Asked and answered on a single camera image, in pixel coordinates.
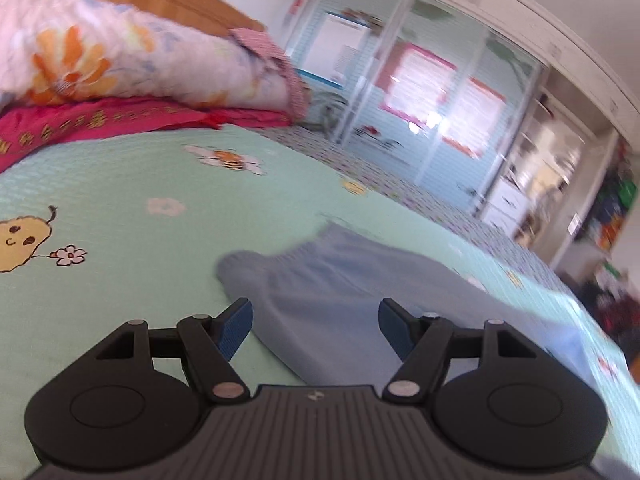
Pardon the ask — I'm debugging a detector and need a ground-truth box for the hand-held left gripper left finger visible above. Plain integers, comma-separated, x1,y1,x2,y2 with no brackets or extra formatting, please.
97,297,253,406

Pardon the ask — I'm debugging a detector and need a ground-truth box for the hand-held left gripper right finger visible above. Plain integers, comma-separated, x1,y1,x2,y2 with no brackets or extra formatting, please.
379,297,538,404

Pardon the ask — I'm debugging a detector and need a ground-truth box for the light blue knit garment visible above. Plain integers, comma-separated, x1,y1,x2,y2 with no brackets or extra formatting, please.
215,222,566,388

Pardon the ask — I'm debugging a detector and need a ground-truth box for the heap of clothes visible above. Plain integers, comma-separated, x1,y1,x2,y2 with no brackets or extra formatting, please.
597,290,640,346

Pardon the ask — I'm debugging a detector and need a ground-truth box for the green bee-print bedsheet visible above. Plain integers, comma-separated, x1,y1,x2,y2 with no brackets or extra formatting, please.
260,125,576,291

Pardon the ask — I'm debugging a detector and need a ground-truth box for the green bee-print bedspread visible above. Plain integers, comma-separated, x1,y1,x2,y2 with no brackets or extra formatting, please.
0,122,640,480

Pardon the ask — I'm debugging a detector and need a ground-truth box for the white drawer cabinet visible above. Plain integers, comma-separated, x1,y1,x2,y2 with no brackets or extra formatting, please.
480,177,531,236

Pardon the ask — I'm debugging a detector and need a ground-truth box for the sliding-door wardrobe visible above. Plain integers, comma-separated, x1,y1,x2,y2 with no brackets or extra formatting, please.
282,0,626,261

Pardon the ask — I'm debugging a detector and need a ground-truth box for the white door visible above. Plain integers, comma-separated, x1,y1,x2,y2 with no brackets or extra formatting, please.
547,125,618,271

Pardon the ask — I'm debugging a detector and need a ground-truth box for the cluster of hanging bags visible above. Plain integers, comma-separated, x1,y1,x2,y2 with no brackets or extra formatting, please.
582,145,636,256

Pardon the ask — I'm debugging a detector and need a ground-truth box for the pink floral quilt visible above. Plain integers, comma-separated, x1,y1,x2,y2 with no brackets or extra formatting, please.
0,0,313,123

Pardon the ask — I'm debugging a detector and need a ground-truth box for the grey coiled hose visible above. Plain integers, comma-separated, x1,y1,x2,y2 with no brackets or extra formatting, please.
312,92,351,133

